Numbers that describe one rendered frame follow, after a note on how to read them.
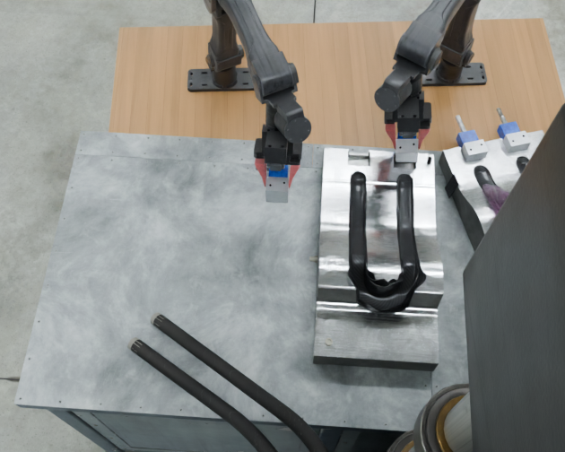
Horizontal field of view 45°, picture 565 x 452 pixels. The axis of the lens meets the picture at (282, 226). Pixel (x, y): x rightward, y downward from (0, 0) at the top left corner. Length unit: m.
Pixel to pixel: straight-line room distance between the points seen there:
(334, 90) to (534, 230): 1.53
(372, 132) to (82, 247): 0.78
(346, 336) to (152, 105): 0.81
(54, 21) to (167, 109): 1.51
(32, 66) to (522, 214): 2.86
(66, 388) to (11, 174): 1.42
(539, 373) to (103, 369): 1.28
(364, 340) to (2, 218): 1.67
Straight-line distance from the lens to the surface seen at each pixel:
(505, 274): 0.40
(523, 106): 1.93
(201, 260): 1.60
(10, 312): 2.57
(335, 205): 1.56
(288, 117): 1.32
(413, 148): 1.58
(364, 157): 1.66
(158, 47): 1.98
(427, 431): 0.73
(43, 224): 2.68
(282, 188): 1.49
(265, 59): 1.38
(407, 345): 1.48
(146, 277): 1.60
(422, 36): 1.44
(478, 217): 1.59
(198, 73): 1.89
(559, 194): 0.33
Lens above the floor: 2.25
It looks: 63 degrees down
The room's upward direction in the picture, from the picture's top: straight up
